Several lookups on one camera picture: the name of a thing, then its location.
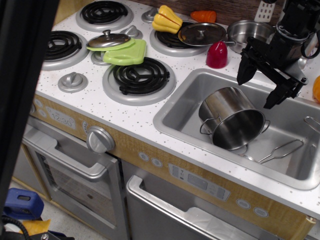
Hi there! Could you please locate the yellow toy bell pepper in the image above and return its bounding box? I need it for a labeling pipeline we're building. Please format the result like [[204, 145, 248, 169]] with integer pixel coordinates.
[[152, 5, 183, 34]]

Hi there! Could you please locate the steel pot with handles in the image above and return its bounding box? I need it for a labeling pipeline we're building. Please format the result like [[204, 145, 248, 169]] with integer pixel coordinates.
[[198, 87, 271, 151]]

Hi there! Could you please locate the orange toy fruit at right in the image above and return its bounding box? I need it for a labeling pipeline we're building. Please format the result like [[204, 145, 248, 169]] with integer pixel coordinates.
[[312, 76, 320, 103]]

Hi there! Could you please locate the grey toy sink basin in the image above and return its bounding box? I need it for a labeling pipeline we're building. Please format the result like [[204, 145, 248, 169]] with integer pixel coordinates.
[[153, 68, 320, 190]]

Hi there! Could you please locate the yellow cloth on floor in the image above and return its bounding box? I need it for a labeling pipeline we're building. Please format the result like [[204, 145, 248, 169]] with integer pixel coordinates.
[[22, 219, 51, 236]]

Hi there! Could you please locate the orange toy carrot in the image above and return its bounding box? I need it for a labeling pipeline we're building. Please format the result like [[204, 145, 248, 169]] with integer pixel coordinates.
[[190, 10, 217, 23]]

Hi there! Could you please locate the grey stove knob front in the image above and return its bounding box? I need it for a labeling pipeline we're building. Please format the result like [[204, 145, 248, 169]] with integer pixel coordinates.
[[57, 72, 88, 93]]

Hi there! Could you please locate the black foreground post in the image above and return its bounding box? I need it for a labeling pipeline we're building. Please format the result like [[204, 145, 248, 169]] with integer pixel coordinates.
[[0, 0, 61, 216]]

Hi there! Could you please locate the flat steel pan lid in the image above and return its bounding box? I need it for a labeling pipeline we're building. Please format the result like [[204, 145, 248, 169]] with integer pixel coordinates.
[[178, 22, 227, 47]]

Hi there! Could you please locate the grey oven dial knob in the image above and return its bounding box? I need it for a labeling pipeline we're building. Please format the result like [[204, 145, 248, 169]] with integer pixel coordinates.
[[86, 126, 116, 154]]

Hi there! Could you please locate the steel wire utensil handle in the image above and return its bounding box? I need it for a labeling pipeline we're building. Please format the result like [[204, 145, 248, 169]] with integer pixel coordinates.
[[243, 139, 305, 165]]

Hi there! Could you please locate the back left black burner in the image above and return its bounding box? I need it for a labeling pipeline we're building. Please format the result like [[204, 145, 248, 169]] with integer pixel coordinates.
[[75, 0, 134, 33]]

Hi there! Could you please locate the grey stove knob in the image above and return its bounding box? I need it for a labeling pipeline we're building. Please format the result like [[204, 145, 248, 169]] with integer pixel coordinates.
[[120, 25, 143, 40], [91, 51, 110, 66], [141, 7, 158, 24], [57, 72, 88, 93]]

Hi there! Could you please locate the back right black burner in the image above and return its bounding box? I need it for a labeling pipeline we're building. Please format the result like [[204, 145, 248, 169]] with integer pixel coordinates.
[[149, 30, 209, 58]]

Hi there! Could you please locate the domed steel pot lid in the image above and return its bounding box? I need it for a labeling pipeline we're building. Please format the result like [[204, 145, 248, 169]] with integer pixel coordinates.
[[87, 29, 131, 48]]

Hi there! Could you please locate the steel saucepan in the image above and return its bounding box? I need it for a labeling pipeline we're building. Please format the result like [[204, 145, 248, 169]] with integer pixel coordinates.
[[223, 20, 275, 54]]

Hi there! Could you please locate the red toy pepper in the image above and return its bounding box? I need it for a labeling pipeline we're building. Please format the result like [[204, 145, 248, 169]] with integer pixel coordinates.
[[206, 41, 228, 69]]

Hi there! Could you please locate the front left black burner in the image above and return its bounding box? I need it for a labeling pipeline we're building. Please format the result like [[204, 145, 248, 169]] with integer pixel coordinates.
[[42, 30, 89, 71]]

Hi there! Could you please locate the grey toy faucet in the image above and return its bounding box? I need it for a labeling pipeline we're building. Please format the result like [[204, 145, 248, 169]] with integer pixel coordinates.
[[297, 56, 308, 70]]

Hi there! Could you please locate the grey stove knob middle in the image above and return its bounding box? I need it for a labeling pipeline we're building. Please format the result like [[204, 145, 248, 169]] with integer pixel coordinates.
[[91, 51, 110, 66]]

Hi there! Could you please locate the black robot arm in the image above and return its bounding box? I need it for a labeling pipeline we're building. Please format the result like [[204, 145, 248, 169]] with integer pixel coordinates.
[[236, 0, 320, 109]]

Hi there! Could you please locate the grey stove knob back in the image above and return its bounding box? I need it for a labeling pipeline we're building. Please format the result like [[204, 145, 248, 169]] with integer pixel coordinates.
[[141, 7, 158, 24]]

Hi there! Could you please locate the toy oven door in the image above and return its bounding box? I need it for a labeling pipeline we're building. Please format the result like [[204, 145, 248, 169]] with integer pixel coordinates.
[[22, 116, 130, 240]]

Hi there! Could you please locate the black coiled cable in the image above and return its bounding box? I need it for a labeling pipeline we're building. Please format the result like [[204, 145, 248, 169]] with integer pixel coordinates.
[[1, 215, 31, 240]]

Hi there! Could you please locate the black burner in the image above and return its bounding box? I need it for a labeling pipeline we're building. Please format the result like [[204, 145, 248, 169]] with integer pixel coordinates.
[[42, 30, 89, 71], [75, 0, 134, 33], [102, 57, 176, 106], [149, 30, 209, 58]]

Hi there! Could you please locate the white slotted spatula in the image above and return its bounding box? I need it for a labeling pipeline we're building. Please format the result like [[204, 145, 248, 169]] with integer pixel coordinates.
[[254, 0, 275, 23]]

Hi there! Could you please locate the front right black burner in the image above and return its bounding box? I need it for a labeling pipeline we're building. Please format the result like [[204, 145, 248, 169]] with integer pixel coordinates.
[[102, 57, 176, 106]]

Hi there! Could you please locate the blue clamp tool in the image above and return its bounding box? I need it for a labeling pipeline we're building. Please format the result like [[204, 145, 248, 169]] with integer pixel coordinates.
[[3, 188, 44, 220]]

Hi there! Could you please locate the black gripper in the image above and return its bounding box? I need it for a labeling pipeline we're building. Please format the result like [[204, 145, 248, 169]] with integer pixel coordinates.
[[236, 37, 308, 109]]

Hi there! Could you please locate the toy dishwasher door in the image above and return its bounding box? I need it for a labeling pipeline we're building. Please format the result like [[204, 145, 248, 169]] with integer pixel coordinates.
[[126, 175, 278, 240]]

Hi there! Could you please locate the grey stove knob upper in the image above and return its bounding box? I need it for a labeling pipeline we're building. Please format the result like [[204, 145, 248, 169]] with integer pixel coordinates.
[[120, 25, 143, 40]]

